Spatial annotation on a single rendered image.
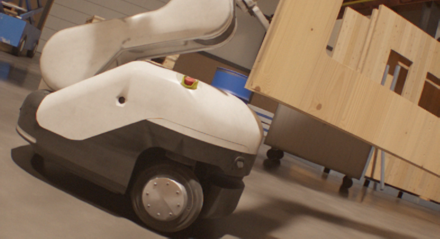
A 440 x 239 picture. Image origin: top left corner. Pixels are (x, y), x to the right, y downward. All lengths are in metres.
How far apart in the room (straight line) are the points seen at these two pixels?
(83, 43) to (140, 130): 0.36
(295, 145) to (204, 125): 4.11
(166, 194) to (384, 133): 0.64
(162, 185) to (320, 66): 0.51
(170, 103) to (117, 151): 0.16
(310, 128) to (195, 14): 3.98
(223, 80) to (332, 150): 1.90
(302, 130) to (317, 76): 3.90
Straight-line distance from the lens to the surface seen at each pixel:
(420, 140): 1.37
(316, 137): 5.05
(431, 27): 12.25
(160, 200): 1.02
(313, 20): 1.19
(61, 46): 1.27
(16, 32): 7.54
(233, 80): 6.04
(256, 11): 1.50
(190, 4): 1.19
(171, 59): 5.45
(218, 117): 1.00
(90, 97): 1.05
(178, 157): 1.00
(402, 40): 7.94
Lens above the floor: 0.32
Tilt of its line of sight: 1 degrees down
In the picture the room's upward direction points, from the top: 20 degrees clockwise
